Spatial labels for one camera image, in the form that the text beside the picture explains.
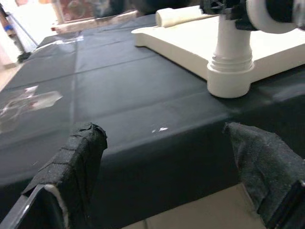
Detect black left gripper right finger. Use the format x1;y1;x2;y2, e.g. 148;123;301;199
223;122;305;229

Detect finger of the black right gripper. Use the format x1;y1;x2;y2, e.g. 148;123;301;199
199;0;235;21

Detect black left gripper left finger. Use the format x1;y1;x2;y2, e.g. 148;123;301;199
0;122;108;229

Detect white plastic table leg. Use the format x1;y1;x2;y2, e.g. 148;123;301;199
156;6;205;27
211;13;254;72

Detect white plastic children table top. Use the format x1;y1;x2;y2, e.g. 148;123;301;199
131;14;305;99

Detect black tablecloth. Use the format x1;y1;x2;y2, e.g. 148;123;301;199
0;14;305;229

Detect black head mop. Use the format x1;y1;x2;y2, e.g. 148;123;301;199
0;4;33;63

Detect orange lid storage box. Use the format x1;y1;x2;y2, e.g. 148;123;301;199
58;0;96;22

